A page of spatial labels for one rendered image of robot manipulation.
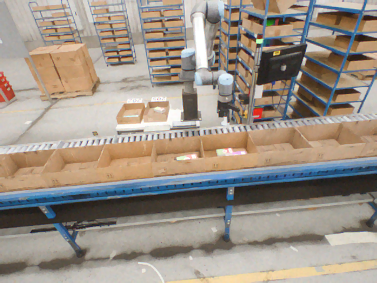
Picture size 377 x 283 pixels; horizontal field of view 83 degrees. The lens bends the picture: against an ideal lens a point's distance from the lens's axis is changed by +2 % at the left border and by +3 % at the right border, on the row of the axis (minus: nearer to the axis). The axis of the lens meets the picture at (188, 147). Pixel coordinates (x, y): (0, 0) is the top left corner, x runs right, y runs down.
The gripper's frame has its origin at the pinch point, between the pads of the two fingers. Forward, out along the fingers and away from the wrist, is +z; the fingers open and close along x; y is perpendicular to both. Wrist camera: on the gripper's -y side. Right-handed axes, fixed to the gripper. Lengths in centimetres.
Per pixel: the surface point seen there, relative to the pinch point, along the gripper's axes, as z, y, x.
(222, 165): 22.1, 7.1, 21.1
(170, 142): 17.4, 45.3, -7.8
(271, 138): 23.2, -40.7, -7.7
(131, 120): 37, 94, -90
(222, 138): 18.6, 1.3, -7.8
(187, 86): 3, 24, -92
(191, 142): 19.5, 27.9, -7.7
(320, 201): 91, -92, 12
